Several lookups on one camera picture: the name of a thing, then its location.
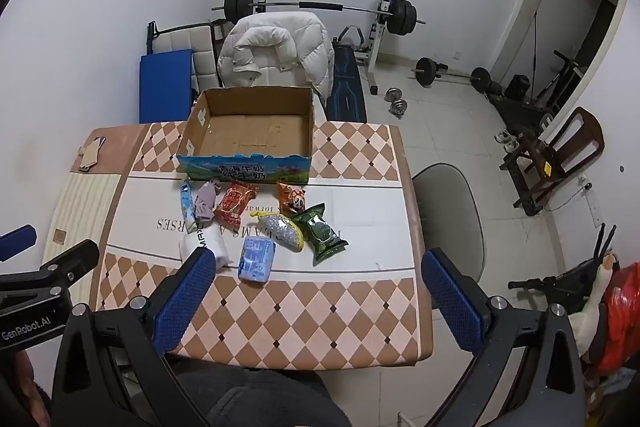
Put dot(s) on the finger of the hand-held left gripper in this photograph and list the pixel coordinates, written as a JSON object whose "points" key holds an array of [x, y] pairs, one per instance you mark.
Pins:
{"points": [[17, 241], [75, 259]]}

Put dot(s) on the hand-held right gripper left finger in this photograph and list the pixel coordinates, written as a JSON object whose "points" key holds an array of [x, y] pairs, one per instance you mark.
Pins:
{"points": [[184, 299]]}

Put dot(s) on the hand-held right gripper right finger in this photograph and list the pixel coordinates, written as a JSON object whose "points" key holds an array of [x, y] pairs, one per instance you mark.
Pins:
{"points": [[452, 304]]}

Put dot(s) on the white tissue packet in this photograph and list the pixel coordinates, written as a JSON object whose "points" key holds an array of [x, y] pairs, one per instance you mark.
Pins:
{"points": [[214, 243]]}

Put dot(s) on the blue tissue pack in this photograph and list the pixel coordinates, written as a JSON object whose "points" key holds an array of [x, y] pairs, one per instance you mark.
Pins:
{"points": [[256, 260]]}

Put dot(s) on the light blue snack packet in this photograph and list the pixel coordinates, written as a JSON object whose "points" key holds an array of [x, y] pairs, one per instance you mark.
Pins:
{"points": [[186, 203]]}

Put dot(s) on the red snack packet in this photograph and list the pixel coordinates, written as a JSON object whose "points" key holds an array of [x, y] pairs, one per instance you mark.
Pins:
{"points": [[235, 204]]}

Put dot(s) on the printed cardboard box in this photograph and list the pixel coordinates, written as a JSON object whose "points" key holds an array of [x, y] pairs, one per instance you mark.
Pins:
{"points": [[240, 169]]}

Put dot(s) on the orange snack packet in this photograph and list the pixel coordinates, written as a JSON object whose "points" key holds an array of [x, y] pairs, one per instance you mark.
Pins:
{"points": [[290, 198]]}

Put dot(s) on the green snack packet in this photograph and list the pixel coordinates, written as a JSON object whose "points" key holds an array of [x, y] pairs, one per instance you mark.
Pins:
{"points": [[320, 234]]}

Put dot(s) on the person's left hand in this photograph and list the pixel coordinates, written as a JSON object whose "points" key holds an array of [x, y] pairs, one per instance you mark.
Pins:
{"points": [[32, 387]]}

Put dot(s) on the cream ribbed mat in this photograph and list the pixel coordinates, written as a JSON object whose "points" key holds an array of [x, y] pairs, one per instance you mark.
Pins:
{"points": [[80, 212]]}

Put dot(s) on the grey plastic chair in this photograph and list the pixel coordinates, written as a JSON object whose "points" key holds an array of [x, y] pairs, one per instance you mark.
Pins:
{"points": [[450, 207]]}

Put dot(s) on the cardboard scrap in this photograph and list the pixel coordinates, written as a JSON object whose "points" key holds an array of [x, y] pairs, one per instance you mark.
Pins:
{"points": [[89, 154]]}

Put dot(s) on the white goose plush toy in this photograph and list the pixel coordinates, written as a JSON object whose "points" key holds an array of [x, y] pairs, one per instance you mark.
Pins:
{"points": [[590, 307]]}

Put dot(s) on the black router antennas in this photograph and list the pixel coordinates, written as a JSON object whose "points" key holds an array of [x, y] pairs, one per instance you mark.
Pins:
{"points": [[604, 239]]}

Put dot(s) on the red plastic bag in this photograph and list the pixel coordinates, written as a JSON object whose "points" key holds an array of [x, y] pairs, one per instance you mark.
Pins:
{"points": [[622, 322]]}

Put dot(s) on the white shoe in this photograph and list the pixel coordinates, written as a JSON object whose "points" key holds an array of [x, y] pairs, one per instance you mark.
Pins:
{"points": [[512, 143], [501, 138]]}

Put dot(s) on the blue exercise mat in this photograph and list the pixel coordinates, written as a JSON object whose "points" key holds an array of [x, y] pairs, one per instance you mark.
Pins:
{"points": [[165, 87]]}

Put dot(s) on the black treadmill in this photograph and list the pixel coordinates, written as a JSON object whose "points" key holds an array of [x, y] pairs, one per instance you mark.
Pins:
{"points": [[520, 114]]}

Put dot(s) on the brown wooden chair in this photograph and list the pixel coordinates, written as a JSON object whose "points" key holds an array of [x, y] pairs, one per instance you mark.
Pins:
{"points": [[580, 132]]}

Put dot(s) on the black speaker box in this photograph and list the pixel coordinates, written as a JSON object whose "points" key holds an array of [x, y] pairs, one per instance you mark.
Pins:
{"points": [[517, 88]]}

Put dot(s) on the small black barbell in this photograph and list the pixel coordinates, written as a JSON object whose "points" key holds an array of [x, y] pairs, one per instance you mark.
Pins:
{"points": [[452, 78]]}

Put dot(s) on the black blue weight bench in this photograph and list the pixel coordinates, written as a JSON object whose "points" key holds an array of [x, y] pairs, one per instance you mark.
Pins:
{"points": [[346, 94]]}

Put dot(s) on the beige padded cushion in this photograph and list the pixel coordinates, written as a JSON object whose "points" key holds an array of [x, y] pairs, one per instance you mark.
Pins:
{"points": [[201, 52]]}

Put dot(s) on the black exercise machine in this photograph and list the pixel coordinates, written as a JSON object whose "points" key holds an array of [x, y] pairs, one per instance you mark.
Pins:
{"points": [[562, 82]]}

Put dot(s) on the white puffer jacket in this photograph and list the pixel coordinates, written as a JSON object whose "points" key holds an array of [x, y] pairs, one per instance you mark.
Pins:
{"points": [[280, 42]]}

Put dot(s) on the white barbell rack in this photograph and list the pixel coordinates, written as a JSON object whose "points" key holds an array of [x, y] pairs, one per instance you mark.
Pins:
{"points": [[378, 39]]}

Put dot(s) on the black barbell with bar pad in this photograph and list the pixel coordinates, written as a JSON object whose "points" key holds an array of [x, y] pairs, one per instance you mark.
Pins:
{"points": [[320, 6]]}

